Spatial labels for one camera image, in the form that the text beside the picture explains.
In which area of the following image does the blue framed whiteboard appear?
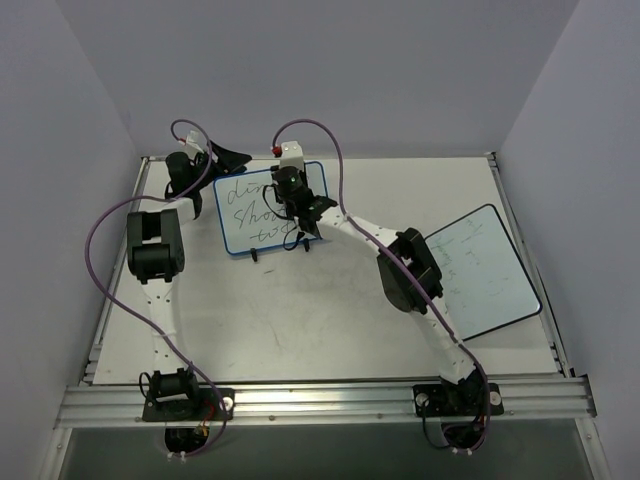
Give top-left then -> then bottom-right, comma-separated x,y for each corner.
213,167 -> 297,256

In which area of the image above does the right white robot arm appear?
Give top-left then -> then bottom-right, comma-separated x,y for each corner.
271,166 -> 488,413

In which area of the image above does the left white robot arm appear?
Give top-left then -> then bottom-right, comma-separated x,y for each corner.
126,140 -> 252,419

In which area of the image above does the black framed whiteboard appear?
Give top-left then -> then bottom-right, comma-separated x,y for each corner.
425,204 -> 542,340

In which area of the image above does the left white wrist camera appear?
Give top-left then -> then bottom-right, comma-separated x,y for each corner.
179,130 -> 208,160

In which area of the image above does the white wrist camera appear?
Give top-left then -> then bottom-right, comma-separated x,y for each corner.
179,130 -> 208,160
271,141 -> 305,171

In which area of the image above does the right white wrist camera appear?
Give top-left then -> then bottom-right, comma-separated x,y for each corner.
271,141 -> 305,171

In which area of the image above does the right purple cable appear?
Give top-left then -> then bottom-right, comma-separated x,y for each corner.
270,119 -> 490,451

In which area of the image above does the purple cable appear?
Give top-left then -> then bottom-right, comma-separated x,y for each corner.
84,118 -> 236,459
270,119 -> 490,451

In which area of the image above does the aluminium mounting rail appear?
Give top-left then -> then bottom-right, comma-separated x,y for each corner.
55,375 -> 596,428

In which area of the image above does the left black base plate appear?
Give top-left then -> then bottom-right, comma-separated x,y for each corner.
141,388 -> 236,423

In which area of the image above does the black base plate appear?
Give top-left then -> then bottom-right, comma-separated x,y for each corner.
141,388 -> 236,423
412,382 -> 505,418

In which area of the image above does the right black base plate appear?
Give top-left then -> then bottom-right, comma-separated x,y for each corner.
412,382 -> 505,418

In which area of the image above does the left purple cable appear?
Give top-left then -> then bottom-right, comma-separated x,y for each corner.
84,118 -> 236,459

